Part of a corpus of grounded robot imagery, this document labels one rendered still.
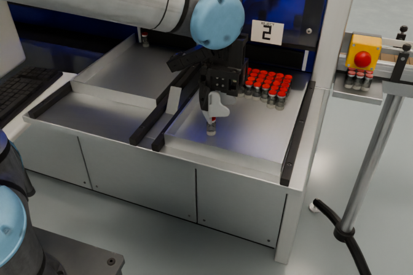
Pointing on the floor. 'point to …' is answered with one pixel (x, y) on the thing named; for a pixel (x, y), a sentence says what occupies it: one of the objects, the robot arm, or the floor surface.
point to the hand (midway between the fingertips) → (209, 115)
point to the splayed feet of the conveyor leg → (342, 234)
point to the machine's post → (335, 38)
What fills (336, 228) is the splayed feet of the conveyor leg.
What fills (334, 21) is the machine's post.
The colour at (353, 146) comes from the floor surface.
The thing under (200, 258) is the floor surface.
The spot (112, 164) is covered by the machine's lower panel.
